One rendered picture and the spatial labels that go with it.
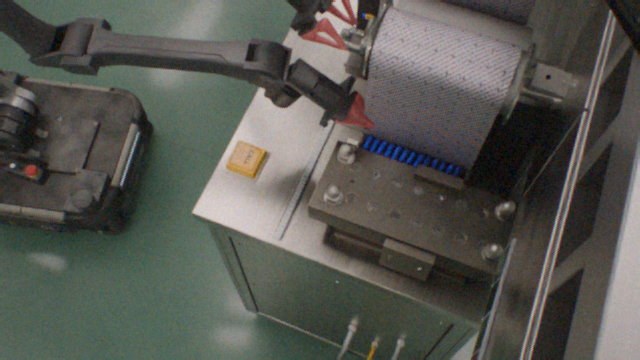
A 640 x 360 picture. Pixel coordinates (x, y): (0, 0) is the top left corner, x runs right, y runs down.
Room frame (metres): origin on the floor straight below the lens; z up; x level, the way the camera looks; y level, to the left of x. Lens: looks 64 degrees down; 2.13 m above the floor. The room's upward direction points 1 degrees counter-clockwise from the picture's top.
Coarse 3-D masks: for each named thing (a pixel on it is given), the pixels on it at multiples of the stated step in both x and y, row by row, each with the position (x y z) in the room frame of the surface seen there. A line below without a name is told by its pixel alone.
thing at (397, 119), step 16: (368, 96) 0.65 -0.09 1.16; (384, 96) 0.64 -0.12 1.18; (400, 96) 0.63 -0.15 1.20; (368, 112) 0.65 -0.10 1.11; (384, 112) 0.64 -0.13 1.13; (400, 112) 0.63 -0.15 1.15; (416, 112) 0.61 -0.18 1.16; (432, 112) 0.60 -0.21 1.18; (448, 112) 0.59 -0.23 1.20; (384, 128) 0.64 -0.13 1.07; (400, 128) 0.62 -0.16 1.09; (416, 128) 0.61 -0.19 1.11; (432, 128) 0.60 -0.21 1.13; (448, 128) 0.59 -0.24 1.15; (464, 128) 0.58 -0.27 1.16; (480, 128) 0.57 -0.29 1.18; (400, 144) 0.62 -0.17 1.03; (416, 144) 0.61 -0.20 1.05; (432, 144) 0.60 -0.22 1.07; (448, 144) 0.59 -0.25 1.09; (464, 144) 0.57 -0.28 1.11; (480, 144) 0.56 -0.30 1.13; (448, 160) 0.58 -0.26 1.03; (464, 160) 0.57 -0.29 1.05
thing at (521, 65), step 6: (378, 30) 0.69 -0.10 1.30; (372, 48) 0.67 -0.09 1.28; (522, 54) 0.64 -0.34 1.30; (528, 54) 0.64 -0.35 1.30; (522, 60) 0.62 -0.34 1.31; (516, 66) 0.61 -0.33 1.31; (522, 66) 0.61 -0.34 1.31; (516, 72) 0.60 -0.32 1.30; (522, 72) 0.60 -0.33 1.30; (516, 78) 0.59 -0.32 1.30; (510, 84) 0.58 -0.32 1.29; (516, 84) 0.58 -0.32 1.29; (510, 90) 0.58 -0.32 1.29; (510, 96) 0.57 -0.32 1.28; (504, 102) 0.57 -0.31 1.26; (510, 102) 0.57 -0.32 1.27; (504, 108) 0.56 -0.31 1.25; (504, 114) 0.57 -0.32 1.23
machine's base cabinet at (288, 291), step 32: (224, 256) 0.51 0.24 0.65; (256, 256) 0.48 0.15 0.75; (288, 256) 0.44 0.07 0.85; (256, 288) 0.49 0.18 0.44; (288, 288) 0.45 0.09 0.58; (320, 288) 0.42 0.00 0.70; (352, 288) 0.39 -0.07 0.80; (288, 320) 0.46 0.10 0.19; (320, 320) 0.42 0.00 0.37; (352, 320) 0.38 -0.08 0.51; (384, 320) 0.35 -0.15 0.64; (416, 320) 0.33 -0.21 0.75; (448, 320) 0.30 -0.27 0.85; (352, 352) 0.37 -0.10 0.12; (384, 352) 0.34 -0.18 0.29; (416, 352) 0.31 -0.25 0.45; (448, 352) 0.28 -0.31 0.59
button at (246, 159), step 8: (240, 144) 0.69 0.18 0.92; (248, 144) 0.69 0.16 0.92; (232, 152) 0.67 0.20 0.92; (240, 152) 0.67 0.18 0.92; (248, 152) 0.66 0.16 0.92; (256, 152) 0.66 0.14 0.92; (264, 152) 0.67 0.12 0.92; (232, 160) 0.65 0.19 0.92; (240, 160) 0.64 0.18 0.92; (248, 160) 0.64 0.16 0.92; (256, 160) 0.64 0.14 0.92; (232, 168) 0.63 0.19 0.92; (240, 168) 0.62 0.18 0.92; (248, 168) 0.62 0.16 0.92; (256, 168) 0.63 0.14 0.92; (248, 176) 0.61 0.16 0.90
